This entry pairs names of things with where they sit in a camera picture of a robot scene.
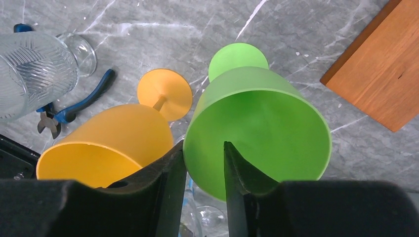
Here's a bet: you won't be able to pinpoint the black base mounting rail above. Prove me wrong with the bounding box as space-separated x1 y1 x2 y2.
0 134 40 180

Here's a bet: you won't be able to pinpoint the ribbed clear wine glass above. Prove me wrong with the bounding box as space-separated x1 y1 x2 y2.
0 31 97 121

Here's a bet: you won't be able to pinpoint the orange frosted wine glass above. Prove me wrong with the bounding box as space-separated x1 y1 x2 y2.
36 69 193 188

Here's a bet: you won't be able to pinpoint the blue handled pliers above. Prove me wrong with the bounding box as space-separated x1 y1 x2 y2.
14 24 116 138

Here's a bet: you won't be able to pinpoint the gold wire glass rack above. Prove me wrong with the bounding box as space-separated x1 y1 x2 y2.
321 0 419 132

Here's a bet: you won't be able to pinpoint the green wine glass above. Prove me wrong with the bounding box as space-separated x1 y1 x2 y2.
183 42 332 200

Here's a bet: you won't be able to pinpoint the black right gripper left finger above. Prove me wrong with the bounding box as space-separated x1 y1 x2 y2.
0 142 186 237

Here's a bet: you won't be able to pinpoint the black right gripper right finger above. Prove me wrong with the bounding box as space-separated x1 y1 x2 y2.
224 142 419 237

